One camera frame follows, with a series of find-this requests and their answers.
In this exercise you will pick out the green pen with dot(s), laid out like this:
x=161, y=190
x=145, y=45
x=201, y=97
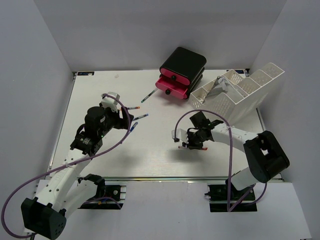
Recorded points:
x=149, y=95

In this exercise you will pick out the red pen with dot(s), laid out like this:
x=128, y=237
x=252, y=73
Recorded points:
x=193, y=148

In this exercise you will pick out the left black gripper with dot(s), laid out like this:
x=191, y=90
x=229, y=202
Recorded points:
x=122, y=123

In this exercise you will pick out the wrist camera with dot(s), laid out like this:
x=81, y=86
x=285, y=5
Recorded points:
x=108, y=102
x=179, y=135

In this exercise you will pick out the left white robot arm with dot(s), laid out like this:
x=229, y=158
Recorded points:
x=46, y=214

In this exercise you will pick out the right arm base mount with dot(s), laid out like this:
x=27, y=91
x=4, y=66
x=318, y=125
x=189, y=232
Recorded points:
x=217, y=196

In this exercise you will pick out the white plastic file rack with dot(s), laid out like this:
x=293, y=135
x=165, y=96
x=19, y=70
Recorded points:
x=247, y=94

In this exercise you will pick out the blue capped pen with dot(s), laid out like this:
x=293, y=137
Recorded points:
x=133, y=126

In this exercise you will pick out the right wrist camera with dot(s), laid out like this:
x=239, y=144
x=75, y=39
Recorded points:
x=179, y=135

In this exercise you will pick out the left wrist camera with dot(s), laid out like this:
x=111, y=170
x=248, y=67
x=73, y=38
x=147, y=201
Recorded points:
x=108, y=102

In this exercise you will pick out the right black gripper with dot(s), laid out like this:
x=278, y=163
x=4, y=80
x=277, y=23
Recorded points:
x=190, y=144

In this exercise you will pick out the blue sticker label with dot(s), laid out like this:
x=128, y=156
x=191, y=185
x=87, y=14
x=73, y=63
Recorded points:
x=86, y=73

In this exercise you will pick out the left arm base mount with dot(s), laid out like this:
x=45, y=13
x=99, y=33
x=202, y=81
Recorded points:
x=107, y=197

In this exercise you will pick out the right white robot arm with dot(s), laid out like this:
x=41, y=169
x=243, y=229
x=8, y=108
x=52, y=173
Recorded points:
x=264, y=154

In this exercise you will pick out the black pink drawer organizer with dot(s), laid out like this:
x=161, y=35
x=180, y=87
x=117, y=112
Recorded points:
x=181, y=73

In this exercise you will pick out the blue clear pen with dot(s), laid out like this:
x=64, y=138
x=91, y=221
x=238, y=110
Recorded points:
x=140, y=117

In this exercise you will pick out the orange tipped pen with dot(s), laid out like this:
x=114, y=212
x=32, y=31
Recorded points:
x=133, y=108

